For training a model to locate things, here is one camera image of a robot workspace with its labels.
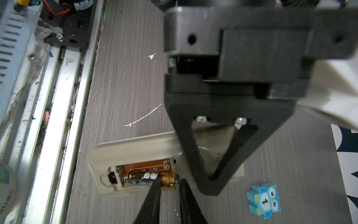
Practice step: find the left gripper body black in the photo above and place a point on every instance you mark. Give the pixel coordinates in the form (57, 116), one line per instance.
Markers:
(263, 51)

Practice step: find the blue owl toy block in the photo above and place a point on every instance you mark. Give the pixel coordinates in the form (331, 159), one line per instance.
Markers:
(264, 200)

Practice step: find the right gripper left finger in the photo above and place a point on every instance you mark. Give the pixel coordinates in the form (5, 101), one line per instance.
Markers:
(150, 210)

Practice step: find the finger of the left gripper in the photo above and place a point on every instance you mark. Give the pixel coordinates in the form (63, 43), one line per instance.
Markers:
(245, 123)

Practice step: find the white remote control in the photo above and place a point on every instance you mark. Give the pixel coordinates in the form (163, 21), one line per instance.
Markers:
(111, 163)

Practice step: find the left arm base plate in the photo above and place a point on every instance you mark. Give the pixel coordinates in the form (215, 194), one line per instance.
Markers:
(68, 24)

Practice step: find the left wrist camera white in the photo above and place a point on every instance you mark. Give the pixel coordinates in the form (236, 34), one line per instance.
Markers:
(333, 92)

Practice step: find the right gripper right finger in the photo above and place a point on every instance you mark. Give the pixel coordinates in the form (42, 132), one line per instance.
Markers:
(190, 212)

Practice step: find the white slotted cable duct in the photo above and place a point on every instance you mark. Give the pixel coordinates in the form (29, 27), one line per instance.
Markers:
(16, 28)

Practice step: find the AAA battery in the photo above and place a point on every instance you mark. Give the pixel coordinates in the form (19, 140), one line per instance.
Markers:
(169, 181)

